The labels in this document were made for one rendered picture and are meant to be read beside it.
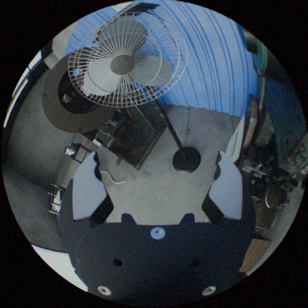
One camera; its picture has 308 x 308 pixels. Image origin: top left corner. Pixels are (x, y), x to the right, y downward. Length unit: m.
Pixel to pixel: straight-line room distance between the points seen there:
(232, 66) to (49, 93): 1.77
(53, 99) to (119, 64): 0.63
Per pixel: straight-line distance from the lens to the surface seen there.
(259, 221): 0.64
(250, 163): 0.66
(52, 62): 5.24
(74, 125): 0.96
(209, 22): 1.43
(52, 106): 0.95
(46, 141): 6.42
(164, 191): 1.43
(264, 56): 0.23
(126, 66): 0.47
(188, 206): 1.34
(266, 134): 0.71
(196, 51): 1.50
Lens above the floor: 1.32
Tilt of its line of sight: 52 degrees down
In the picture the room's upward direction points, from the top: 44 degrees counter-clockwise
